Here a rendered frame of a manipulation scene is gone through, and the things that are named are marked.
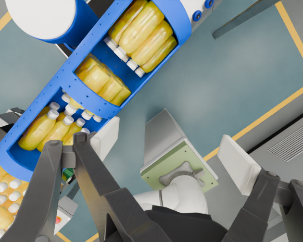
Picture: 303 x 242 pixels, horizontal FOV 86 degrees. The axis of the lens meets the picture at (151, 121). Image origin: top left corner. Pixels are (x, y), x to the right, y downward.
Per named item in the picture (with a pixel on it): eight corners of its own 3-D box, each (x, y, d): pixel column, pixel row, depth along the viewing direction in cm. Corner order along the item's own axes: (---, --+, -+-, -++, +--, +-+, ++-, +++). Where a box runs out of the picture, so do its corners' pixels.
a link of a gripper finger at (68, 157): (80, 174, 12) (42, 167, 13) (103, 145, 17) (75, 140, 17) (80, 157, 12) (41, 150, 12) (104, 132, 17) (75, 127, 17)
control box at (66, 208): (79, 204, 94) (70, 219, 84) (58, 224, 97) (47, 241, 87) (65, 194, 92) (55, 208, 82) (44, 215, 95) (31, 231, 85)
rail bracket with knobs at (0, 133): (28, 132, 93) (14, 138, 83) (21, 140, 94) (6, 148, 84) (13, 120, 91) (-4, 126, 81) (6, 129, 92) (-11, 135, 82)
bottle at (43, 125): (21, 136, 73) (46, 107, 70) (37, 143, 77) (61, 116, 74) (15, 145, 67) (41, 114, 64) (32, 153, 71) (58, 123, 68)
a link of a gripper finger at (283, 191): (271, 189, 12) (313, 196, 12) (240, 154, 17) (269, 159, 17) (264, 205, 12) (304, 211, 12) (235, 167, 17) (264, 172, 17)
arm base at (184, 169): (211, 180, 86) (215, 187, 81) (177, 200, 90) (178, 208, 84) (193, 155, 82) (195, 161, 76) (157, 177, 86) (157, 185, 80)
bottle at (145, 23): (161, 20, 60) (128, 58, 63) (148, 4, 58) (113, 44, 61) (166, 17, 54) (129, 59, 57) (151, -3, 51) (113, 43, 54)
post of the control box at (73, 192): (107, 144, 192) (66, 210, 95) (105, 146, 192) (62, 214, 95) (104, 141, 191) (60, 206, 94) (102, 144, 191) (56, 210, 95)
